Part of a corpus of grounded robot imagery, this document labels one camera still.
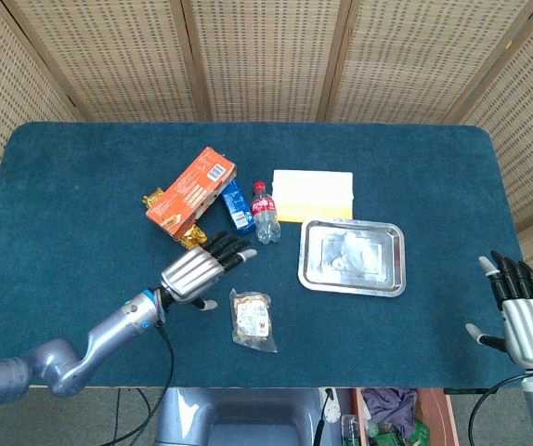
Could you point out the left five-finger robot hand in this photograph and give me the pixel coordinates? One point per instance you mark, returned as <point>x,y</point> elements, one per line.
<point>192,274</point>

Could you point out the clear bottle with red label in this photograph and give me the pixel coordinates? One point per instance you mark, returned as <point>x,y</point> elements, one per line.
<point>264,213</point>

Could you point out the yellow white sponge block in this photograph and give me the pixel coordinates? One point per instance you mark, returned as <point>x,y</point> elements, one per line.
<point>313,195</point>

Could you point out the gold foil snack packet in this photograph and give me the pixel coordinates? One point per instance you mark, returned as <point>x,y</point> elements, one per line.
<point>192,238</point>
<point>153,198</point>

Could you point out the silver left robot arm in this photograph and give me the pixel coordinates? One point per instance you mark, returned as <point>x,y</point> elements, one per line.
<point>108,327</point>

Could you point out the orange snack carton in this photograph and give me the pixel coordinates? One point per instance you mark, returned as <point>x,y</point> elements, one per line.
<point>192,190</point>

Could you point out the clear packaged snack bag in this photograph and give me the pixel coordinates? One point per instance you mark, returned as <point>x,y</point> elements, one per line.
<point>250,320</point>

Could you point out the woven rattan folding screen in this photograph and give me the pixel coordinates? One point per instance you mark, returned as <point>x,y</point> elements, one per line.
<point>266,56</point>

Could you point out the blue felt table mat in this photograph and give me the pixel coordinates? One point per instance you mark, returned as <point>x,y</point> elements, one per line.
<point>85,232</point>

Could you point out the right five-finger robot hand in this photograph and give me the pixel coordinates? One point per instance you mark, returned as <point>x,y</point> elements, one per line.
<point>529,330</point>

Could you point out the blue small carton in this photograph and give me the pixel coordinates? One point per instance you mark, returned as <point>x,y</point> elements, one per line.
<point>238,209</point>

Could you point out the green snack packet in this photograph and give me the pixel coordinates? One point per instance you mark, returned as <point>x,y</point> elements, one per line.
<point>417,434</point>

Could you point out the grey robot torso base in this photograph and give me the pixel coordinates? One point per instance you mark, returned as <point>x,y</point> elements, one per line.
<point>238,418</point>

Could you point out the silver metal tray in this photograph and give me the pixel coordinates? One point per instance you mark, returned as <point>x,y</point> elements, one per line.
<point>313,274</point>

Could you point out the purple cloth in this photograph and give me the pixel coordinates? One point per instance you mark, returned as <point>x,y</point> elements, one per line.
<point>387,404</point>

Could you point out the reddish wooden storage box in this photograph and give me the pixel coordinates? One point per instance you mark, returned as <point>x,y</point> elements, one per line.
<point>436,418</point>

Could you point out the white handheld device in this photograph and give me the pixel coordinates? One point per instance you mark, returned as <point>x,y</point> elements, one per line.
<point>332,409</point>

